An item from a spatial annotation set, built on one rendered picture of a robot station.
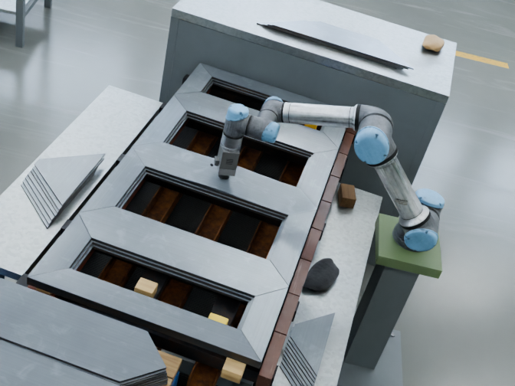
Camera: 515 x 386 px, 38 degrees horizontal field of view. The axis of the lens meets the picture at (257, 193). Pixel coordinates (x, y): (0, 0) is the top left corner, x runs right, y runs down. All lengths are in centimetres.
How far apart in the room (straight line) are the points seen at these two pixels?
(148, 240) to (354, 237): 89
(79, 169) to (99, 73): 220
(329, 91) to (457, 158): 182
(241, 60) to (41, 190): 121
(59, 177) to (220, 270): 73
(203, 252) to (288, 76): 124
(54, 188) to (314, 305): 101
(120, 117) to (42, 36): 223
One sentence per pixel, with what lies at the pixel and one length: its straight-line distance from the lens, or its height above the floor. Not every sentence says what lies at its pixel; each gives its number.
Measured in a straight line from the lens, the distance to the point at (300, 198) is 277.
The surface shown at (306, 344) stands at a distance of 243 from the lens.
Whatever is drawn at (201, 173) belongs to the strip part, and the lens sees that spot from 277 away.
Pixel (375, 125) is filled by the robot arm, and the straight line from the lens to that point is 252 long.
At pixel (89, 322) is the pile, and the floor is 85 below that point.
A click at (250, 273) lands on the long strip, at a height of 84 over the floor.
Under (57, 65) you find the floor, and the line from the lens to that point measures 500.
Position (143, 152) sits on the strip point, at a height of 85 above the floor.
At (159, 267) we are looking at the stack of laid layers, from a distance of 240.
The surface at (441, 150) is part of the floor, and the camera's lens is 507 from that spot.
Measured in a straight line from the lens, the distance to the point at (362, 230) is 300.
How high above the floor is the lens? 250
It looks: 37 degrees down
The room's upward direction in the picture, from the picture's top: 15 degrees clockwise
